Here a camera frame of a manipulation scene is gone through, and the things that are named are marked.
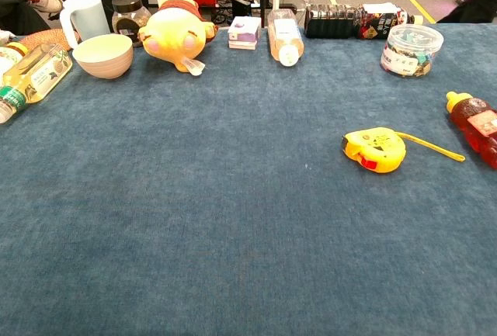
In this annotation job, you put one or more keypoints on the yellow tape measure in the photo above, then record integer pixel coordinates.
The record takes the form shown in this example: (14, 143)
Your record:
(376, 149)

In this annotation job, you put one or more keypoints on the blue table mat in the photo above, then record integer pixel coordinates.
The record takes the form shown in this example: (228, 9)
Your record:
(194, 204)

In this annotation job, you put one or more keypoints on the clear bottle white cap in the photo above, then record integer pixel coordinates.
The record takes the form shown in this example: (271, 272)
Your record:
(285, 37)

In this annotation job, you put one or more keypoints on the purple white small box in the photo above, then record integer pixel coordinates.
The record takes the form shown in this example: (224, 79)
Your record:
(244, 29)

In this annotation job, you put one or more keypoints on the yellow plush duck toy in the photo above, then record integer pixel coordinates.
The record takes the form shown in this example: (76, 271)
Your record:
(174, 33)

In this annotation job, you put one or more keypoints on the black power box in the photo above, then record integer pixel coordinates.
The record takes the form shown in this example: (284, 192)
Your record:
(241, 7)

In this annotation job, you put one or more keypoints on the dark drink bottle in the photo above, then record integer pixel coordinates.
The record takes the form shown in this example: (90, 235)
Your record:
(330, 21)

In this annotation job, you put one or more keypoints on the beige bowl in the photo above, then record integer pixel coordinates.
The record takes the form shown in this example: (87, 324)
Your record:
(103, 60)

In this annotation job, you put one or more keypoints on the glass jar black lid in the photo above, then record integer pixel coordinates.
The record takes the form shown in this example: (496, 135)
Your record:
(130, 14)

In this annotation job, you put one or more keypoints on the clear jar of binder clips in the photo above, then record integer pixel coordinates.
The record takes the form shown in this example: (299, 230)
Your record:
(411, 52)

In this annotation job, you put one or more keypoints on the white pale blue pitcher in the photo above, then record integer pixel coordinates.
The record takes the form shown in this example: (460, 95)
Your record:
(87, 18)

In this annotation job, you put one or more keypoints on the yellow oil bottle green cap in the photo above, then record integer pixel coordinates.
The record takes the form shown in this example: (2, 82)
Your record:
(35, 72)

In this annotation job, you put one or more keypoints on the red honey bottle yellow cap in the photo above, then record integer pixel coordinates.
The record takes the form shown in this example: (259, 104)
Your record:
(477, 126)

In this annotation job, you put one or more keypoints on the woven round coaster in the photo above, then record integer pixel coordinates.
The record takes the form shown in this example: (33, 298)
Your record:
(46, 37)

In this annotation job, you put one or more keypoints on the white red snack packet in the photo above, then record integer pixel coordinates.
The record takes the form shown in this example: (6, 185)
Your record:
(4, 35)

